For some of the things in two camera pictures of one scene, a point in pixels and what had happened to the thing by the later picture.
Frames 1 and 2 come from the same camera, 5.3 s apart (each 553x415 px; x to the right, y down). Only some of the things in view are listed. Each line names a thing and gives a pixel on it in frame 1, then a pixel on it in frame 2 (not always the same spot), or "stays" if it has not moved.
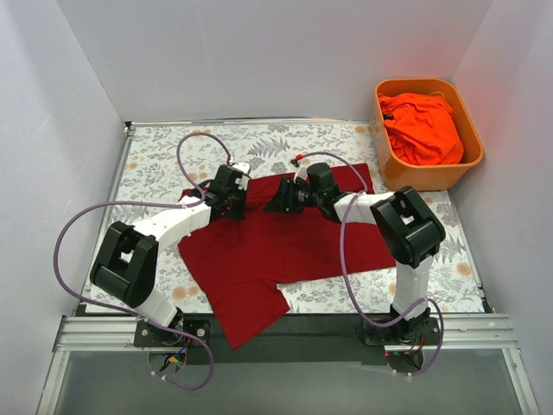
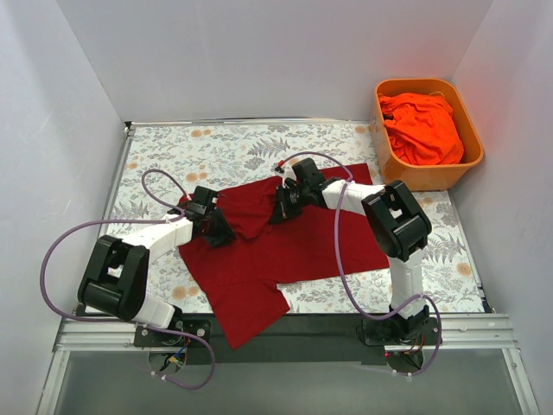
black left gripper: x=233 y=207 → x=219 y=229
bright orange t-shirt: x=422 y=128 stays
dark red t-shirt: x=240 y=264 stays
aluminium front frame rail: x=488 y=333 stays
